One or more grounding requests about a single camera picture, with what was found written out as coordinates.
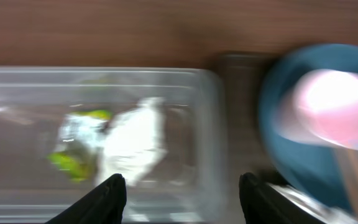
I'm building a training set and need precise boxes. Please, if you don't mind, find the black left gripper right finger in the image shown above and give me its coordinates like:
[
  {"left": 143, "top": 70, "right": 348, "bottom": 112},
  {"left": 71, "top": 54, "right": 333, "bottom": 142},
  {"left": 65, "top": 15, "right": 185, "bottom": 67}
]
[{"left": 239, "top": 172, "right": 323, "bottom": 224}]

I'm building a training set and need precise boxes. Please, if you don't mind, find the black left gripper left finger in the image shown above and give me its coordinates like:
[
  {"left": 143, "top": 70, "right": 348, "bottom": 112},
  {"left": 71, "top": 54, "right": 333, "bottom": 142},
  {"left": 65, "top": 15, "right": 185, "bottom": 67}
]
[{"left": 45, "top": 174, "right": 127, "bottom": 224}]

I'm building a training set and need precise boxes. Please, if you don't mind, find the white tissue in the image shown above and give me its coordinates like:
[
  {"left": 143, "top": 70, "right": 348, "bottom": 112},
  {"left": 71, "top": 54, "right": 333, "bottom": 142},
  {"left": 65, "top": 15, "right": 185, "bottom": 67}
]
[{"left": 94, "top": 97, "right": 167, "bottom": 187}]

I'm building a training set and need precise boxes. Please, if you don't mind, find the green white wrapper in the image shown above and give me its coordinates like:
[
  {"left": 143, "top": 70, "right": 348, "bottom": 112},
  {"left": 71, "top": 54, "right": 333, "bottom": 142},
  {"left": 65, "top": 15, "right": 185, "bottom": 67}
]
[{"left": 48, "top": 110, "right": 112, "bottom": 182}]

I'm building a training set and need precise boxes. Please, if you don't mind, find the dark blue plate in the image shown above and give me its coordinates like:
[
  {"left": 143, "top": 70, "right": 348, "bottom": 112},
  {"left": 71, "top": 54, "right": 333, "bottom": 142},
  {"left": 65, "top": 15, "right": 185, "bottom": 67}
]
[{"left": 258, "top": 44, "right": 358, "bottom": 213}]

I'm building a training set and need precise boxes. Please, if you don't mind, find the pink cup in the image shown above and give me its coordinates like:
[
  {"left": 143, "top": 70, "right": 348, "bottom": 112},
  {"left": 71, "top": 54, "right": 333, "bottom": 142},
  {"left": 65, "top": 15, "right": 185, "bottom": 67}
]
[{"left": 273, "top": 69, "right": 358, "bottom": 150}]

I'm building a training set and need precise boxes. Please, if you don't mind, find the clear plastic bin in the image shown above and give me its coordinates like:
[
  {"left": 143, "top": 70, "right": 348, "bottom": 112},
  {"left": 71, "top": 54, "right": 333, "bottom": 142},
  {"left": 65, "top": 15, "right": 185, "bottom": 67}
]
[{"left": 0, "top": 67, "right": 226, "bottom": 223}]

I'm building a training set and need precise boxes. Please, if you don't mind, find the brown serving tray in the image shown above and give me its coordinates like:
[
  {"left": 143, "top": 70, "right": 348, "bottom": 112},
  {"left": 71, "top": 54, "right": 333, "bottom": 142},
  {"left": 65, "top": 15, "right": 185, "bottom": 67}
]
[{"left": 216, "top": 52, "right": 279, "bottom": 223}]

